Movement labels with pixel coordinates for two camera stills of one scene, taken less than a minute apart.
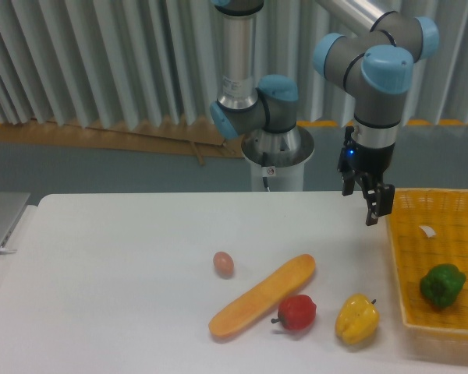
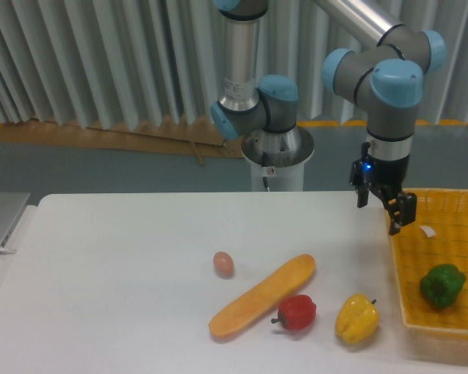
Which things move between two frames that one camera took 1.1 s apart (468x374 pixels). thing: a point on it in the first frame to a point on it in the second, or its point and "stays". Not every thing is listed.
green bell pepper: x=441 y=284 stays
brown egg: x=223 y=263 stays
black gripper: x=356 y=157 to x=388 y=176
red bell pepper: x=296 y=312 stays
